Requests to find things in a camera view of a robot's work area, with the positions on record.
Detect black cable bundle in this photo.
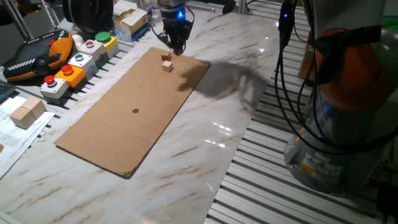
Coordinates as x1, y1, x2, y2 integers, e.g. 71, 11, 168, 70
275, 0, 398, 156

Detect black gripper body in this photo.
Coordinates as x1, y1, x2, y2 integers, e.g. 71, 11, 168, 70
160, 7, 195, 40

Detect printed paper sheets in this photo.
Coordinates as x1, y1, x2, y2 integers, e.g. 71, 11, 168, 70
0, 95, 55, 180

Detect large wooden cube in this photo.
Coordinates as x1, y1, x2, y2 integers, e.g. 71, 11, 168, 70
21, 96, 47, 119
9, 106, 37, 130

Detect aluminium profile post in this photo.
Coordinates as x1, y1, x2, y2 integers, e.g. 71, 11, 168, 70
238, 0, 252, 16

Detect black filament spool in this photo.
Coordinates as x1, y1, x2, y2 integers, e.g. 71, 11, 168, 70
62, 0, 114, 35

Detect person forearm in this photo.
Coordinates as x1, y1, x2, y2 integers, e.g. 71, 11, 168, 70
0, 1, 43, 26

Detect white box red mushroom button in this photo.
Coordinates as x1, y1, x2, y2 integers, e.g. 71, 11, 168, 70
39, 75, 70, 100

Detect white round knob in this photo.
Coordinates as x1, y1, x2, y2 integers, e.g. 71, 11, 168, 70
72, 34, 85, 49

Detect yellowish cardboard box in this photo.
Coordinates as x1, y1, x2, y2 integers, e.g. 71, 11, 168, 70
298, 43, 317, 86

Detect green cloth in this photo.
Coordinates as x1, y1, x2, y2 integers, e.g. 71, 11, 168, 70
381, 17, 398, 32

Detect cardboard box with white label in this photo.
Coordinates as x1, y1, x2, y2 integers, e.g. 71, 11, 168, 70
113, 8, 149, 35

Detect white box small red button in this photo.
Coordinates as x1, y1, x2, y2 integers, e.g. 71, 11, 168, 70
76, 39, 108, 68

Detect yellow box green button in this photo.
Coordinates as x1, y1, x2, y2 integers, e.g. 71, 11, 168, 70
95, 31, 121, 60

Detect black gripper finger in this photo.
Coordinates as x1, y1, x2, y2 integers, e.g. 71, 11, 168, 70
178, 34, 188, 57
168, 34, 180, 55

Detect orange box red button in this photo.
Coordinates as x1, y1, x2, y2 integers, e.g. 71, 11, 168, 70
54, 64, 86, 88

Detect flat blue box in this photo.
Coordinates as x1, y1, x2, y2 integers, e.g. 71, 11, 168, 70
119, 22, 152, 43

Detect white marble pattern mat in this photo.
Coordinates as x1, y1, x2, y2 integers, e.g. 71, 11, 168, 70
0, 6, 280, 224

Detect grey metal bar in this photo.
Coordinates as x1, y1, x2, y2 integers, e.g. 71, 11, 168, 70
2, 0, 34, 41

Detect black orange teach pendant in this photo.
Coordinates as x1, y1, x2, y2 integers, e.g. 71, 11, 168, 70
2, 29, 75, 83

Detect brown cardboard sheet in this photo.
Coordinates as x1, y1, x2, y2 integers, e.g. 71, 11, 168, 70
53, 46, 211, 180

